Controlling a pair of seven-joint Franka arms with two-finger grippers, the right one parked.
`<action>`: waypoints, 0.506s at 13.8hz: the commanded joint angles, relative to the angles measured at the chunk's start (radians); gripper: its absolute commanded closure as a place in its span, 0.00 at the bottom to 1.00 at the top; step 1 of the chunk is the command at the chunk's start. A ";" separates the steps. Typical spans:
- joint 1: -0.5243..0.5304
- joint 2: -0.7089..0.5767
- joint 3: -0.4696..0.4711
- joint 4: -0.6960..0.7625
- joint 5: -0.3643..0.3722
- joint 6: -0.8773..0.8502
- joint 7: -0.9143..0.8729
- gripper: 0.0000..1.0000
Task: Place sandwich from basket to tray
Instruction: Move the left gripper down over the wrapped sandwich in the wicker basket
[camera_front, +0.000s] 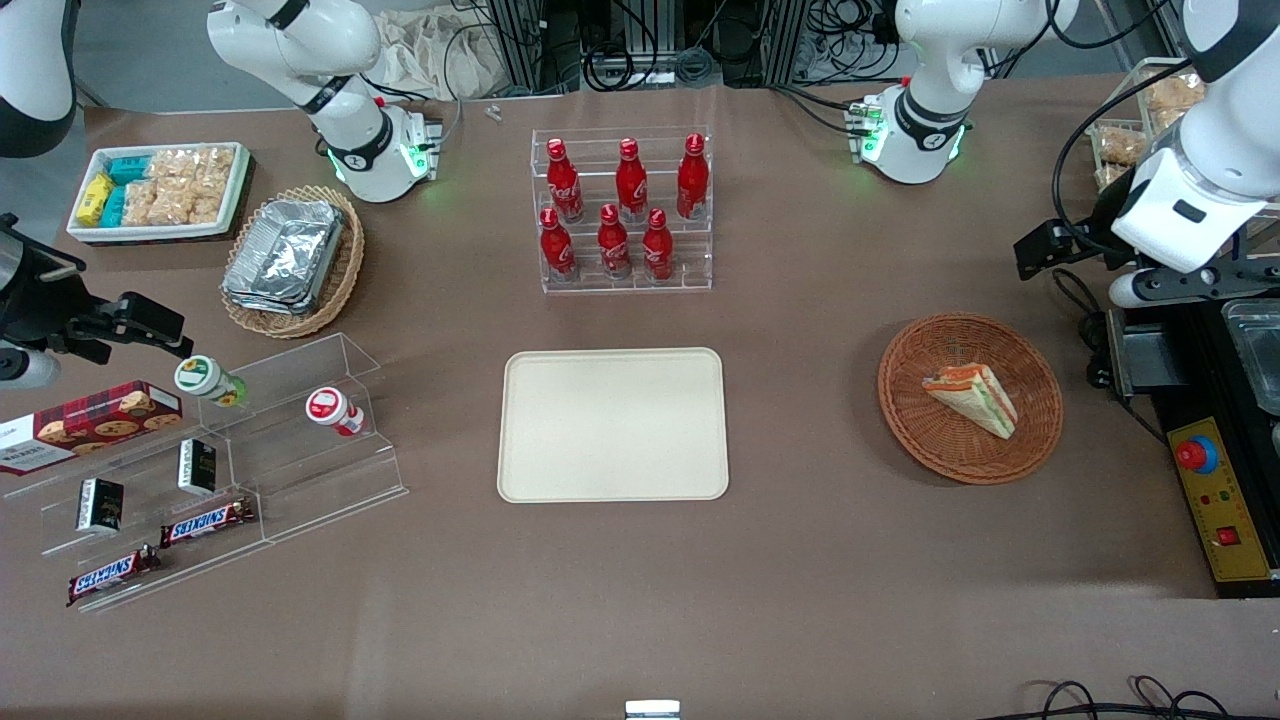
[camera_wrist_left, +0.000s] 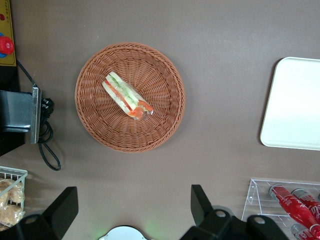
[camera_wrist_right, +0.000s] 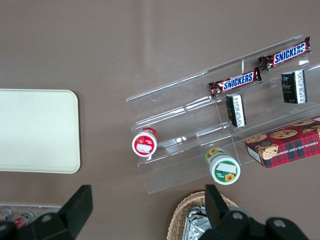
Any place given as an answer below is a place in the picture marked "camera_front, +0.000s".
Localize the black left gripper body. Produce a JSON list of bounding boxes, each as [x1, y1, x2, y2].
[[1070, 175, 1141, 273]]

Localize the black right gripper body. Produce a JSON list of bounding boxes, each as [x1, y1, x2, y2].
[[0, 213, 123, 353]]

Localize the triangular sandwich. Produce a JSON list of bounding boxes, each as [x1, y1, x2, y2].
[[921, 362, 1020, 442]]

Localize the white rectangular snack tray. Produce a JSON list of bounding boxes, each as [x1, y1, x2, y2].
[[66, 142, 252, 245]]

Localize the oval light wicker basket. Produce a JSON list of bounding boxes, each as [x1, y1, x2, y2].
[[220, 185, 366, 340]]

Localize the round brown wicker basket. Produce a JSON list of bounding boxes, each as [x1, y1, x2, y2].
[[877, 313, 1065, 487]]

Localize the cream plastic serving tray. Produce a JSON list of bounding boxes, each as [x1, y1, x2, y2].
[[496, 347, 731, 504]]

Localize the green lid drink bottle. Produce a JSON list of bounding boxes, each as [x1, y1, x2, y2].
[[174, 355, 248, 409]]

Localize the bagged bread snack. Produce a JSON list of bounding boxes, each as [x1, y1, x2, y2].
[[1094, 128, 1148, 168], [1144, 74, 1208, 129]]

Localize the yellow snack packet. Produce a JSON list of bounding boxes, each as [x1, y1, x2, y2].
[[77, 174, 114, 228]]

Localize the red plaid cookie box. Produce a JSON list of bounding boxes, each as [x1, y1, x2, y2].
[[0, 380, 185, 477]]

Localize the clear container with snacks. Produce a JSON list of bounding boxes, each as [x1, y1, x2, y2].
[[1084, 57, 1217, 197]]

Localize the small black white box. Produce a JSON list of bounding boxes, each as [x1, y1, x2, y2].
[[76, 477, 126, 534], [177, 438, 219, 497]]

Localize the stacked aluminium foil containers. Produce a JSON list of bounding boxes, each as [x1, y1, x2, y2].
[[222, 198, 347, 317]]

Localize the red lid drink bottle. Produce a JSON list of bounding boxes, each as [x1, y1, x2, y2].
[[305, 386, 367, 439]]

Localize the black machine base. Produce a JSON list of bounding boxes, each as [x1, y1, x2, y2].
[[1104, 295, 1280, 601]]

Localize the clear acrylic stepped shelf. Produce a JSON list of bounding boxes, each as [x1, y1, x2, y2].
[[0, 332, 410, 614]]

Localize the snickers chocolate bar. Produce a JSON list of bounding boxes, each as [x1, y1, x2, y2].
[[66, 544, 162, 609], [159, 497, 257, 549]]

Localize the clear plastic container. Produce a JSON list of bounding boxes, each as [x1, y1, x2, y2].
[[1220, 298, 1280, 417]]

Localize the yellow control panel box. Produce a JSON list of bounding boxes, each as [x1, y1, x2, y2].
[[1166, 416, 1280, 585]]

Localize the clear acrylic bottle rack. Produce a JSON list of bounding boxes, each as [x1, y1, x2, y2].
[[529, 126, 714, 295]]

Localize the red cola bottle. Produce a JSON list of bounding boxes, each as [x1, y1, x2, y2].
[[545, 138, 586, 224], [676, 133, 711, 222], [641, 208, 676, 283], [597, 204, 634, 281], [539, 207, 579, 282], [614, 138, 650, 224]]

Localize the beige crumpled cloth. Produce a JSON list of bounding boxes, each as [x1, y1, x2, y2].
[[372, 6, 513, 103]]

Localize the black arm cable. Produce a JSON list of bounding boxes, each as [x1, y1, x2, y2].
[[1058, 58, 1197, 257]]

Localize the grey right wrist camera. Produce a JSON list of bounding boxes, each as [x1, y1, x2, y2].
[[0, 343, 62, 392]]

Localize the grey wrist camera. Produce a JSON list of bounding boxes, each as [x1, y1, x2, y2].
[[0, 343, 62, 392], [1108, 262, 1233, 309]]

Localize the black table cable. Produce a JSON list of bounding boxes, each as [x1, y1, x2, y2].
[[1052, 266, 1171, 447]]

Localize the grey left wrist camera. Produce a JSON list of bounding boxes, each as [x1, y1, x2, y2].
[[1108, 262, 1233, 309]]

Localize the black cables bundle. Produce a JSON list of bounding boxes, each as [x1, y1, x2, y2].
[[998, 675, 1280, 720]]

